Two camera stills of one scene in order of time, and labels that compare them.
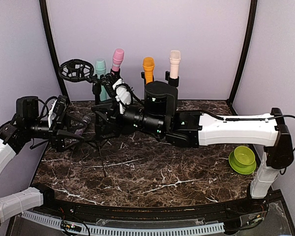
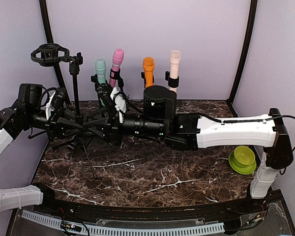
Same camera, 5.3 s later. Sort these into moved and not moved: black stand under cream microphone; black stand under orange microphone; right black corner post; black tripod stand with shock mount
Moved: black tripod stand with shock mount
Not moved: right black corner post; black stand under orange microphone; black stand under cream microphone
